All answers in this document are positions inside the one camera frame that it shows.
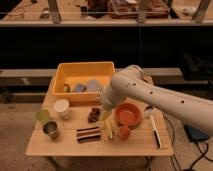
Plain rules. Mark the striped brown eraser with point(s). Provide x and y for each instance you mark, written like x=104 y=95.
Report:
x=88 y=134

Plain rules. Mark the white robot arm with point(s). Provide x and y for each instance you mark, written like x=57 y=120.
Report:
x=128 y=82

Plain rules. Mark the white paper cup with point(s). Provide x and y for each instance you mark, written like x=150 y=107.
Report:
x=62 y=108

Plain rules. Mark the green plastic cup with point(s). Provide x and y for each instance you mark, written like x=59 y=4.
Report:
x=43 y=116

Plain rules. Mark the metal cup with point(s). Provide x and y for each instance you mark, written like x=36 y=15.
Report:
x=51 y=129

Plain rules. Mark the grey cloth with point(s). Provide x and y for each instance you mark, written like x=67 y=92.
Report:
x=93 y=86

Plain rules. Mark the blue sponge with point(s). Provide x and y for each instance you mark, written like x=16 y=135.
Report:
x=80 y=88

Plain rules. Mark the yellow plastic bin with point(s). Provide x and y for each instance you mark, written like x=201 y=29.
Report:
x=81 y=72

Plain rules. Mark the bunch of dark grapes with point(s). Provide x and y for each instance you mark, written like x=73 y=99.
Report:
x=94 y=115

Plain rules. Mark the orange bowl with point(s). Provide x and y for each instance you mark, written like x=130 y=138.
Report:
x=128 y=114

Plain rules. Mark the green yellow item in bin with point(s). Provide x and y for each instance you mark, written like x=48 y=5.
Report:
x=66 y=88

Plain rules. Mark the yellow banana toy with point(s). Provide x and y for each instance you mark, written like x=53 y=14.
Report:
x=109 y=130

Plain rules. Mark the small orange fruit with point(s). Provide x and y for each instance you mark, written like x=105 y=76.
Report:
x=124 y=132

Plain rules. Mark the wooden table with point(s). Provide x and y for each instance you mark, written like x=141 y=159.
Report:
x=140 y=143

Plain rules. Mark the black power box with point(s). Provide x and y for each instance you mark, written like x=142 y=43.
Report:
x=194 y=135

